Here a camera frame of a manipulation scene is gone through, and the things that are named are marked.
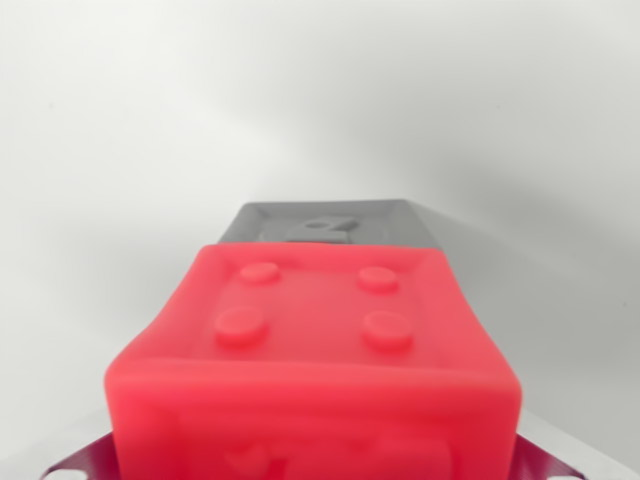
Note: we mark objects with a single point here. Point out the red embossed rubber cube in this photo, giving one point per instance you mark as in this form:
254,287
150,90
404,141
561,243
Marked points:
310,380

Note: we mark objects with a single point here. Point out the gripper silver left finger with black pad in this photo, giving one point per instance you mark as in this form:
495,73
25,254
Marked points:
82,457

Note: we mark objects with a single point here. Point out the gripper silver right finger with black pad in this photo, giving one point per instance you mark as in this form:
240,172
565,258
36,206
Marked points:
542,460

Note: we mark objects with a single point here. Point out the grey embossed rubber cube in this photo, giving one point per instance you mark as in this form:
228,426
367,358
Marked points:
390,222

